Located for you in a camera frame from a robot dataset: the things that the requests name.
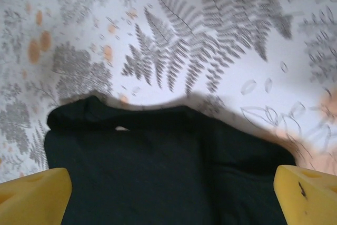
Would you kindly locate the black t-shirt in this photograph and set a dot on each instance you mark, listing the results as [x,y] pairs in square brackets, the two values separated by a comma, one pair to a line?
[158,169]

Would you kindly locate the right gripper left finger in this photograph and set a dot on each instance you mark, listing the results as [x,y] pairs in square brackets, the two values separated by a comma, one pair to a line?
[31,198]

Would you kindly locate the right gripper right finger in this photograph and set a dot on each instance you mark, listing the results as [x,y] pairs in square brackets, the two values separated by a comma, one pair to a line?
[310,198]

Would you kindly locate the floral tablecloth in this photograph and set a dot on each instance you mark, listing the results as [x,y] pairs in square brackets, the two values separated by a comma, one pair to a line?
[184,38]

